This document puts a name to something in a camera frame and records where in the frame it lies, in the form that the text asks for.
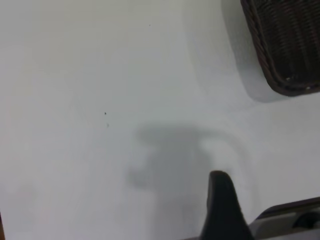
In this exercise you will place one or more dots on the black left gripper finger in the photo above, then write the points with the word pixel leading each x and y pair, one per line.
pixel 222 210

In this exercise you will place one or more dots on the grey metal stand frame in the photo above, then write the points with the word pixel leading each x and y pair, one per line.
pixel 287 222

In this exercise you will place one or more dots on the black woven rectangular basket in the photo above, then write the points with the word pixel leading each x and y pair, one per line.
pixel 287 45

